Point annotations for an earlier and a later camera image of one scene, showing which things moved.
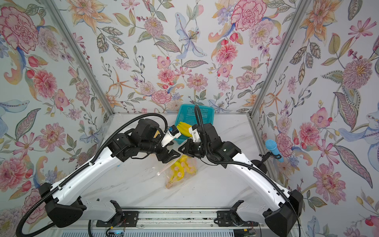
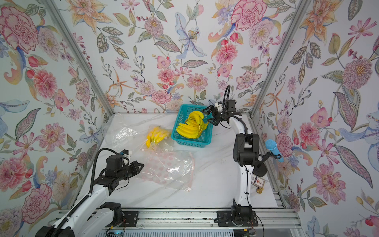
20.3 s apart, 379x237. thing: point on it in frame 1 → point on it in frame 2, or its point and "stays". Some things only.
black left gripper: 163,155 → 134,165
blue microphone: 271,144 stays
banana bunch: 183,165 → 196,118
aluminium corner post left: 79,56 stays
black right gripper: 191,145 → 215,122
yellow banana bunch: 183,128 stays
